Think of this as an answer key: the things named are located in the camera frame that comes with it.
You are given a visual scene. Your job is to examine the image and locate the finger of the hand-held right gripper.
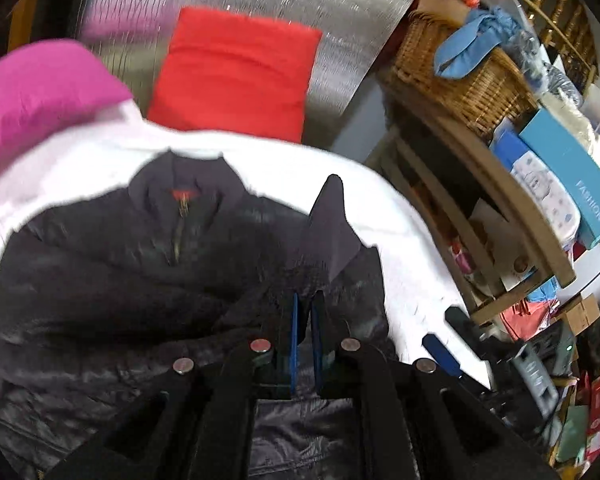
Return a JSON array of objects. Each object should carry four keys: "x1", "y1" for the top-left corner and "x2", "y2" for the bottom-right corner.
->
[
  {"x1": 422, "y1": 333, "x2": 492, "y2": 402},
  {"x1": 444, "y1": 306, "x2": 492, "y2": 361}
]

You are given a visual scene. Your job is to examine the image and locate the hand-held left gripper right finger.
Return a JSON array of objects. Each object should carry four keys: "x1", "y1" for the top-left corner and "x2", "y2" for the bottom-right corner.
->
[{"x1": 310, "y1": 290, "x2": 561, "y2": 480}]

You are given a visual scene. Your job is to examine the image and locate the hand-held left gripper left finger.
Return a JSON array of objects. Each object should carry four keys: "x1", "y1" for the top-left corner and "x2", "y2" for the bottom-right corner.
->
[{"x1": 55, "y1": 290, "x2": 301, "y2": 480}]

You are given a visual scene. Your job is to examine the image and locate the black puffer jacket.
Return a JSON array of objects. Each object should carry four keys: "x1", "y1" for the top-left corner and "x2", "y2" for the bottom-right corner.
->
[{"x1": 0, "y1": 152, "x2": 401, "y2": 480}]

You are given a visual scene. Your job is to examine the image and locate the pink cloth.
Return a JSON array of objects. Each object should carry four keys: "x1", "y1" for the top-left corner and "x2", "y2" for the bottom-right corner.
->
[{"x1": 500, "y1": 300, "x2": 556, "y2": 341}]

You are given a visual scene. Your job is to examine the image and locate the red carton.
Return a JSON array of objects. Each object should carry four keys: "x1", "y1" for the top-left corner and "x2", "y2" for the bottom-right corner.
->
[{"x1": 575, "y1": 370, "x2": 600, "y2": 461}]

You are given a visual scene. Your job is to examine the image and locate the small brown cardboard box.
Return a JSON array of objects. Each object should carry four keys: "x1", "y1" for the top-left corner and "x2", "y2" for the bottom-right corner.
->
[{"x1": 555, "y1": 295, "x2": 600, "y2": 336}]

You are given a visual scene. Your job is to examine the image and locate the wooden shelf unit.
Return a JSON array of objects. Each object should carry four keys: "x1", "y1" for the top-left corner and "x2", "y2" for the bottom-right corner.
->
[{"x1": 375, "y1": 67, "x2": 578, "y2": 326}]

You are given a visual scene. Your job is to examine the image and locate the blue box with dotted package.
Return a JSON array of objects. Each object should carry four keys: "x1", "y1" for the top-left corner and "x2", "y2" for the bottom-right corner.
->
[{"x1": 490, "y1": 130, "x2": 581, "y2": 246}]

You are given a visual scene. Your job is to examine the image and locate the white fleece blanket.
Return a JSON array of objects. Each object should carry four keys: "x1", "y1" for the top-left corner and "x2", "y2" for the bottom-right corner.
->
[{"x1": 0, "y1": 100, "x2": 491, "y2": 411}]

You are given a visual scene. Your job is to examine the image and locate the teal cardboard box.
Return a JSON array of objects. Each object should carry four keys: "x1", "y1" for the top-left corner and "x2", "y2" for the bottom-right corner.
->
[{"x1": 519, "y1": 109, "x2": 600, "y2": 250}]

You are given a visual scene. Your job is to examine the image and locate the wicker basket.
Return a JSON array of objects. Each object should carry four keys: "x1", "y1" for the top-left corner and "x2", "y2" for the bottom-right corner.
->
[{"x1": 390, "y1": 7, "x2": 538, "y2": 141}]

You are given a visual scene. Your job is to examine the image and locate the red pillow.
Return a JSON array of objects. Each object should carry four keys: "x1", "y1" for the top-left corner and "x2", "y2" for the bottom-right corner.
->
[{"x1": 147, "y1": 6, "x2": 323, "y2": 143}]

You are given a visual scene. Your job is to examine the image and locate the light blue cloth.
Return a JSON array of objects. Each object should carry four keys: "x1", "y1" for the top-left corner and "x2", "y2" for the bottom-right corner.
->
[{"x1": 434, "y1": 7, "x2": 523, "y2": 80}]

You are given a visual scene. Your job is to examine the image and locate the silver foil mat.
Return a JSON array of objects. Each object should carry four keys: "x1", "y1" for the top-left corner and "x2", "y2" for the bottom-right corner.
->
[{"x1": 77, "y1": 0, "x2": 421, "y2": 121}]

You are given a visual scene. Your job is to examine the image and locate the magenta pillow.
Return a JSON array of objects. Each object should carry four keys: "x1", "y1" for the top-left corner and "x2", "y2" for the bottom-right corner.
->
[{"x1": 0, "y1": 39, "x2": 133, "y2": 171}]

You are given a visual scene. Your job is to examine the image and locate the golden chair frame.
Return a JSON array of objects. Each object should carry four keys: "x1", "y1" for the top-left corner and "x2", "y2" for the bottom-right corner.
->
[{"x1": 460, "y1": 0, "x2": 600, "y2": 76}]

